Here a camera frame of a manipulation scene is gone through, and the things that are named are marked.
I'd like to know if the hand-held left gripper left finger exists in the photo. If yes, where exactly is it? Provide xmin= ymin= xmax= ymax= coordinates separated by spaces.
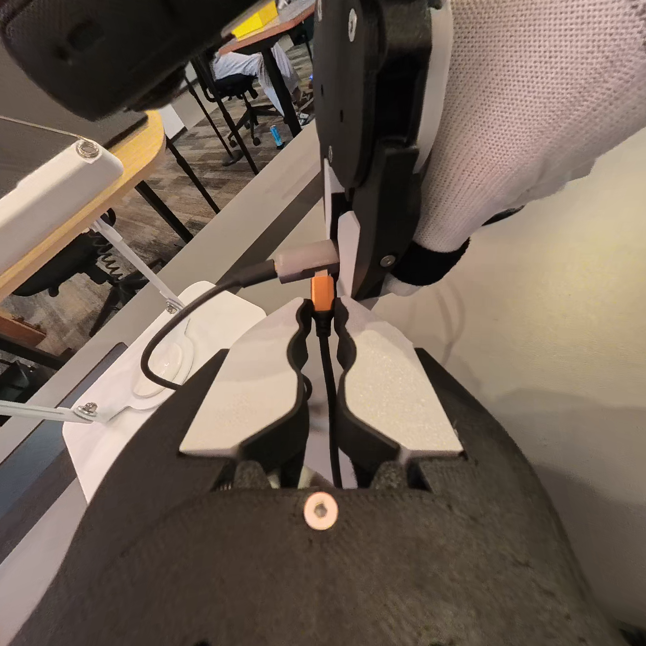
xmin=180 ymin=296 xmax=311 ymax=475

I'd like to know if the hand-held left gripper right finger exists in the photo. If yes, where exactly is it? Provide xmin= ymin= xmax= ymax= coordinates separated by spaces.
xmin=333 ymin=296 xmax=465 ymax=475

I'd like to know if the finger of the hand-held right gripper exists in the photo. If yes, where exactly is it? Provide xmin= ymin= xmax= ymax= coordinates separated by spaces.
xmin=323 ymin=157 xmax=368 ymax=301

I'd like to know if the small dark grey usb hub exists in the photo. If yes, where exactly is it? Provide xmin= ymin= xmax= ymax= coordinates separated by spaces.
xmin=140 ymin=241 xmax=341 ymax=391

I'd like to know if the black cable with orange plug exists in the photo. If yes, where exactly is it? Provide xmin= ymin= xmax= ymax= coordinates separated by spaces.
xmin=310 ymin=269 xmax=346 ymax=487

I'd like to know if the person's right hand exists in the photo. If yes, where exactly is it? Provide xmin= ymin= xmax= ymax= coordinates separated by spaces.
xmin=404 ymin=0 xmax=646 ymax=295

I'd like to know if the background office desk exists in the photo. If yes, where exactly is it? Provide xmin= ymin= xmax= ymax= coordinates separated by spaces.
xmin=215 ymin=0 xmax=319 ymax=139

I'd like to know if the black office chair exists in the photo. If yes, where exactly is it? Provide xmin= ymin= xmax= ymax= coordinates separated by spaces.
xmin=12 ymin=207 xmax=152 ymax=303
xmin=192 ymin=61 xmax=278 ymax=174

